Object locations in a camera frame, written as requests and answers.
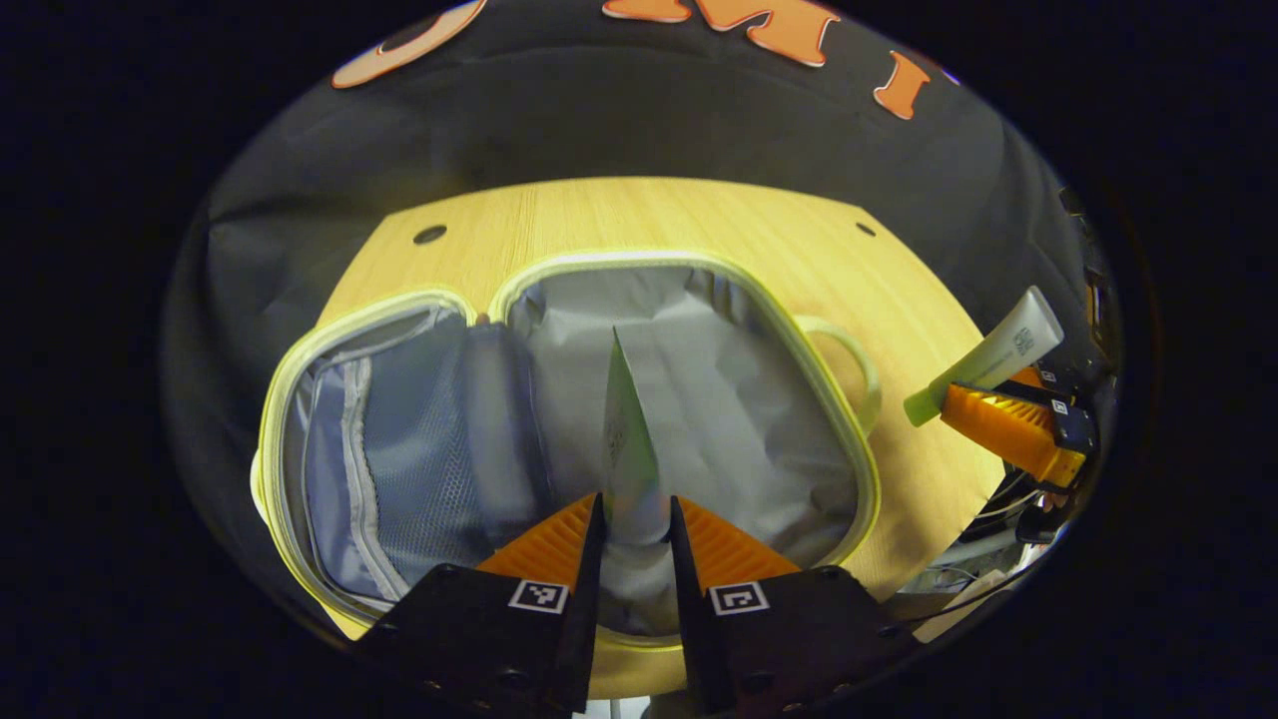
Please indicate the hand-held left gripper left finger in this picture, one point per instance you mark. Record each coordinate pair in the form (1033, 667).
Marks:
(587, 619)

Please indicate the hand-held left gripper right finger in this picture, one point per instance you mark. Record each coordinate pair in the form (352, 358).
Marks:
(689, 619)

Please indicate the white skin care sachet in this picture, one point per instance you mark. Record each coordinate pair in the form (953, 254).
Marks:
(629, 449)

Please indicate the white tube with green cap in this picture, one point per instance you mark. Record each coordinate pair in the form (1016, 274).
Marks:
(998, 350)

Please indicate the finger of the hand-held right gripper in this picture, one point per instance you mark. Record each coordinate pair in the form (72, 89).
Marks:
(1008, 429)
(1043, 381)

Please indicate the pale yellow suitcase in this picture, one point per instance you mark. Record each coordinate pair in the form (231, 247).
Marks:
(739, 399)

